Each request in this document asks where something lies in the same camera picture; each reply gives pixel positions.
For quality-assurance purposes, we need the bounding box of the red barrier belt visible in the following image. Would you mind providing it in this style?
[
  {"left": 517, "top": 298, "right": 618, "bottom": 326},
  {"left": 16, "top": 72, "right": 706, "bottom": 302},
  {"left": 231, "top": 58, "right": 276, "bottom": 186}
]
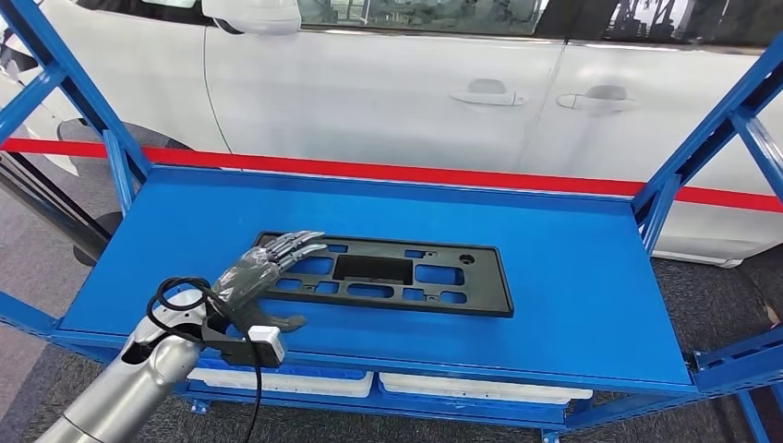
[{"left": 0, "top": 137, "right": 783, "bottom": 215}]

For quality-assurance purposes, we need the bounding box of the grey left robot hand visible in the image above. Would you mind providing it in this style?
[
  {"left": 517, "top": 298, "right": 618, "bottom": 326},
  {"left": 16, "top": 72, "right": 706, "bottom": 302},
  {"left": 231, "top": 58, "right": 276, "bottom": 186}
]
[{"left": 211, "top": 229, "right": 331, "bottom": 334}]

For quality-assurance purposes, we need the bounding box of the blue plastic bin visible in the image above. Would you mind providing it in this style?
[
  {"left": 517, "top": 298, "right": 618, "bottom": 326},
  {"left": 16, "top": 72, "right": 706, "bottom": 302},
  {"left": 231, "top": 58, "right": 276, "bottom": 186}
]
[{"left": 194, "top": 357, "right": 368, "bottom": 376}]

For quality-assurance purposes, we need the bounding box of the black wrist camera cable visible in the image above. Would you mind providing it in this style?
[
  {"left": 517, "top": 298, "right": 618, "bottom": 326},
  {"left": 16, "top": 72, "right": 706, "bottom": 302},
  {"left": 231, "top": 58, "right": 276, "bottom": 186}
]
[{"left": 145, "top": 276, "right": 264, "bottom": 443}]

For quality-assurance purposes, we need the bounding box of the blue metal shelf rack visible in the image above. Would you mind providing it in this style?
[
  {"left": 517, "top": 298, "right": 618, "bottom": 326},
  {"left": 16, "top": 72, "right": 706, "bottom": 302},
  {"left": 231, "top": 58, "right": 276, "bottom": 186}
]
[{"left": 0, "top": 0, "right": 783, "bottom": 443}]

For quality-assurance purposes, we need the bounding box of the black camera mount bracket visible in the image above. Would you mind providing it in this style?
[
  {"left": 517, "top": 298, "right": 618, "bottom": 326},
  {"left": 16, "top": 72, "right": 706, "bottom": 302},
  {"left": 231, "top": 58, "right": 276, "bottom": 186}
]
[{"left": 200, "top": 302, "right": 283, "bottom": 370}]

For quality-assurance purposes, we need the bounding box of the white car side mirror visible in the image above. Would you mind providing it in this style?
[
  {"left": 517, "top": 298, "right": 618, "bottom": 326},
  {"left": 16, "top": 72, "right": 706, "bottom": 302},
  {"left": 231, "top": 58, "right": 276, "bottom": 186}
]
[{"left": 201, "top": 0, "right": 303, "bottom": 36}]

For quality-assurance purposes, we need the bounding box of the white car door handle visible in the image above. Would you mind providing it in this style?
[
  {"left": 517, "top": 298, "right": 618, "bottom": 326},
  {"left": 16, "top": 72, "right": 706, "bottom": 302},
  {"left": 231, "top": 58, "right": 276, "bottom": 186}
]
[
  {"left": 448, "top": 78, "right": 528, "bottom": 108},
  {"left": 555, "top": 85, "right": 641, "bottom": 114}
]

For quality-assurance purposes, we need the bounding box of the black plastic plate frame part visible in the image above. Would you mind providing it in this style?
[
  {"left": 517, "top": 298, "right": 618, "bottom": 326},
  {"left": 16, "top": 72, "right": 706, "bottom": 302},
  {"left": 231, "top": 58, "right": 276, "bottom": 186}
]
[{"left": 252, "top": 231, "right": 515, "bottom": 319}]

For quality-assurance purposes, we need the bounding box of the white car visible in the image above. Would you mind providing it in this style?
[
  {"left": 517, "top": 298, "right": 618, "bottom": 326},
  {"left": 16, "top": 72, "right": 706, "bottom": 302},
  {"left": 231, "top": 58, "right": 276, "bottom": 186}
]
[{"left": 0, "top": 0, "right": 783, "bottom": 270}]

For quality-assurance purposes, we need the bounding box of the white plastic bin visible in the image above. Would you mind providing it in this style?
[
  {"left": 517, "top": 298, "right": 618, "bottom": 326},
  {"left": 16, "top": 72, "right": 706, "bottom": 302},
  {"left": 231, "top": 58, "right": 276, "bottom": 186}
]
[
  {"left": 378, "top": 373, "right": 595, "bottom": 406},
  {"left": 186, "top": 368, "right": 374, "bottom": 400}
]

